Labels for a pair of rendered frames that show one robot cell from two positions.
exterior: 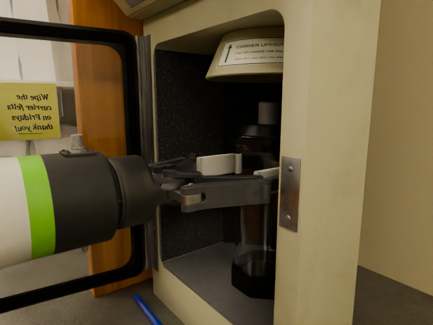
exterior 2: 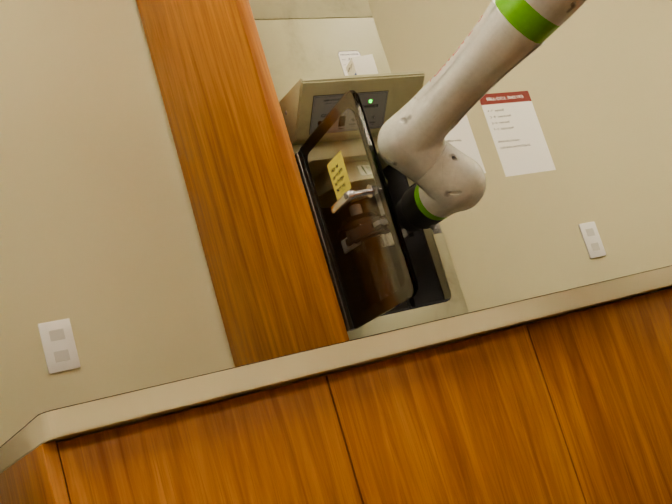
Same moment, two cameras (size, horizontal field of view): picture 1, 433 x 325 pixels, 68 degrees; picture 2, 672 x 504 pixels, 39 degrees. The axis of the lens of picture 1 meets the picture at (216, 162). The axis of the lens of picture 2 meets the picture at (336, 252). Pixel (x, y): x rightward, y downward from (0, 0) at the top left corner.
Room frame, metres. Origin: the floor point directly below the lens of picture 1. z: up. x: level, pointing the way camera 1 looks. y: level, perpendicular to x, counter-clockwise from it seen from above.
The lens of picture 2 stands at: (0.31, 2.02, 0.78)
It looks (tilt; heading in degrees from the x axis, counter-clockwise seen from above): 11 degrees up; 276
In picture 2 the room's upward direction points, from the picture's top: 17 degrees counter-clockwise
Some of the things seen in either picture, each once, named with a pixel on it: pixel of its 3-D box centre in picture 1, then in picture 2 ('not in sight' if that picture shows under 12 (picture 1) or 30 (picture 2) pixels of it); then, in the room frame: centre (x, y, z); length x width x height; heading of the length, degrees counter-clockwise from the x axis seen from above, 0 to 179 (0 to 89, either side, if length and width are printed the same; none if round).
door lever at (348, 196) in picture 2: not in sight; (351, 200); (0.43, 0.33, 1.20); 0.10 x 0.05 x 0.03; 121
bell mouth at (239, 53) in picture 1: (270, 58); not in sight; (0.45, -0.07, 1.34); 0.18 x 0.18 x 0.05
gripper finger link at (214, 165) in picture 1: (216, 165); not in sight; (0.48, 0.00, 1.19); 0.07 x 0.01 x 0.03; 127
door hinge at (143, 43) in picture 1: (147, 160); (325, 240); (0.52, 0.11, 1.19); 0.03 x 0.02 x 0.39; 37
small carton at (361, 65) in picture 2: not in sight; (362, 73); (0.34, 0.04, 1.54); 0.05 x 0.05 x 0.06; 24
